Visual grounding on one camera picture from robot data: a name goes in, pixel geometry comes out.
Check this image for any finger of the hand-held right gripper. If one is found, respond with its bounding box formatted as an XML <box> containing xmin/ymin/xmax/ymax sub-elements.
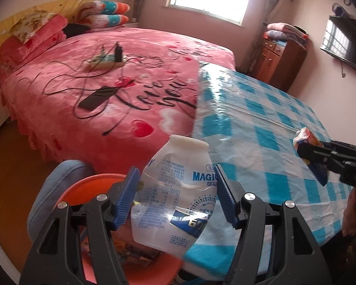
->
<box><xmin>297</xmin><ymin>143</ymin><xmax>348</xmax><ymax>173</ymax></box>
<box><xmin>323</xmin><ymin>139</ymin><xmax>356</xmax><ymax>160</ymax></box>

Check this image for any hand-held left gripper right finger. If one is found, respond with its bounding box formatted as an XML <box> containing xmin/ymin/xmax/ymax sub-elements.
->
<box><xmin>214</xmin><ymin>163</ymin><xmax>330</xmax><ymax>285</ymax></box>

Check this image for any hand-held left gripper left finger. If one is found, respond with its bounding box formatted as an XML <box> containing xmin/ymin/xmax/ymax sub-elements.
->
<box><xmin>19</xmin><ymin>166</ymin><xmax>141</xmax><ymax>285</ymax></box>

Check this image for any orange snack packet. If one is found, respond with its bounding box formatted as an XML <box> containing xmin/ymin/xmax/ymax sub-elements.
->
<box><xmin>293</xmin><ymin>127</ymin><xmax>329</xmax><ymax>186</ymax></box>

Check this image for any orange plastic basin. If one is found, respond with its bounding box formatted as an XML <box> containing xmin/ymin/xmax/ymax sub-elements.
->
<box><xmin>56</xmin><ymin>174</ymin><xmax>184</xmax><ymax>285</ymax></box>

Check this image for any white plastic drink bottle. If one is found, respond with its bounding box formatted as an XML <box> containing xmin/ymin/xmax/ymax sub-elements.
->
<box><xmin>130</xmin><ymin>134</ymin><xmax>218</xmax><ymax>257</ymax></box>

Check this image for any person's right forearm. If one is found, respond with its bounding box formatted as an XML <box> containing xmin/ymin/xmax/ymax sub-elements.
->
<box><xmin>342</xmin><ymin>184</ymin><xmax>356</xmax><ymax>238</ymax></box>

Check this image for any blue stool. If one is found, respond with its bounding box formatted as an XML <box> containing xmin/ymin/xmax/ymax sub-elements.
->
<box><xmin>26</xmin><ymin>159</ymin><xmax>96</xmax><ymax>239</ymax></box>

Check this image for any brown wooden cabinet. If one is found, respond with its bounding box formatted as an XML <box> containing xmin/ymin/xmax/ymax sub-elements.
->
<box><xmin>252</xmin><ymin>36</ymin><xmax>308</xmax><ymax>92</ymax></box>

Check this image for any black phone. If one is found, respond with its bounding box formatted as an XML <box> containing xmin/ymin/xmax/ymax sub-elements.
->
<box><xmin>78</xmin><ymin>86</ymin><xmax>118</xmax><ymax>110</ymax></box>

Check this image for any stack of folded blankets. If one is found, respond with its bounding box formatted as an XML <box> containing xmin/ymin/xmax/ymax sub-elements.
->
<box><xmin>263</xmin><ymin>22</ymin><xmax>309</xmax><ymax>48</ymax></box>

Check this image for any white power strip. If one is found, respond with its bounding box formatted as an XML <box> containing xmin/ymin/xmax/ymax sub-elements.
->
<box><xmin>87</xmin><ymin>54</ymin><xmax>127</xmax><ymax>69</ymax></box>

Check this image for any black cloth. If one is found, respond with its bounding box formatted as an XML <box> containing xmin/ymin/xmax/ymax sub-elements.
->
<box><xmin>64</xmin><ymin>23</ymin><xmax>91</xmax><ymax>38</ymax></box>

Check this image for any folded pink blanket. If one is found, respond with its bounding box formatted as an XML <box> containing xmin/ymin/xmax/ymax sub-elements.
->
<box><xmin>0</xmin><ymin>14</ymin><xmax>69</xmax><ymax>63</ymax></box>

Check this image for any floral print pillow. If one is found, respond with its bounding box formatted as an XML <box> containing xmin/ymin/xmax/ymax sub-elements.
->
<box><xmin>10</xmin><ymin>7</ymin><xmax>57</xmax><ymax>43</ymax></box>

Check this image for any yellow wooden headboard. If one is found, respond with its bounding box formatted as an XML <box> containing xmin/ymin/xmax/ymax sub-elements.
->
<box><xmin>0</xmin><ymin>0</ymin><xmax>104</xmax><ymax>78</ymax></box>

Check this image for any black wall television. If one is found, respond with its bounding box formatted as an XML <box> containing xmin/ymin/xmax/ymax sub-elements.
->
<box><xmin>320</xmin><ymin>15</ymin><xmax>356</xmax><ymax>77</ymax></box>

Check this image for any power strip with cables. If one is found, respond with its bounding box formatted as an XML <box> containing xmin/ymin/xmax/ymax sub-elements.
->
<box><xmin>43</xmin><ymin>43</ymin><xmax>167</xmax><ymax>135</ymax></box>

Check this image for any small blue wall object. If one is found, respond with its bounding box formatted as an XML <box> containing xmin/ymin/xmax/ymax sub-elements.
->
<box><xmin>332</xmin><ymin>0</ymin><xmax>352</xmax><ymax>17</ymax></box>

